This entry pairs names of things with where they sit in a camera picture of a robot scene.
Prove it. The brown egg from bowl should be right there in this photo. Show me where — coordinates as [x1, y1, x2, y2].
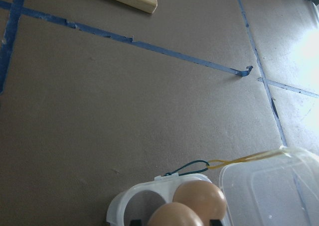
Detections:
[147, 202, 204, 226]

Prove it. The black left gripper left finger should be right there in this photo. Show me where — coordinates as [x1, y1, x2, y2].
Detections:
[130, 220, 141, 226]

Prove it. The clear plastic egg box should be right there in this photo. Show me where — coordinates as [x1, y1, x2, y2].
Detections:
[106, 146, 319, 226]

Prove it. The brown egg in box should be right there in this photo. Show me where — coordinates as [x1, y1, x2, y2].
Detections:
[172, 180, 227, 226]

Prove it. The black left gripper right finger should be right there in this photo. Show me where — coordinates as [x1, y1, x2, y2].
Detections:
[210, 220, 223, 226]

